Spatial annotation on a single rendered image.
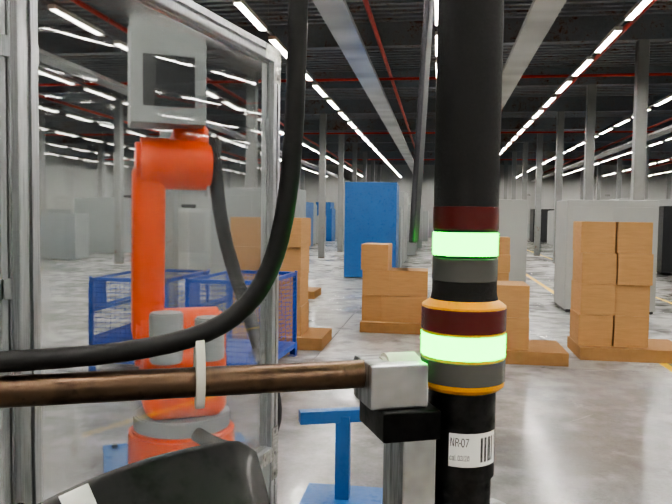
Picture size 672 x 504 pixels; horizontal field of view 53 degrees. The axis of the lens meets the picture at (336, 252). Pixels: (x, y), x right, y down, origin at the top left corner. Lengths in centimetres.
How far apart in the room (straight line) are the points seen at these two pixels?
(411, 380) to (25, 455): 86
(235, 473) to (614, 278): 810
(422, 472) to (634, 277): 820
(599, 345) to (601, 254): 106
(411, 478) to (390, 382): 5
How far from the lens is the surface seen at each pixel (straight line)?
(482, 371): 35
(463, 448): 36
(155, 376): 33
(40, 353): 33
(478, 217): 34
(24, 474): 114
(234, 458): 47
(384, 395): 34
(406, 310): 961
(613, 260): 847
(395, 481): 36
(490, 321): 34
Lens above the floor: 162
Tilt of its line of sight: 3 degrees down
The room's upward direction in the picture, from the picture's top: 1 degrees clockwise
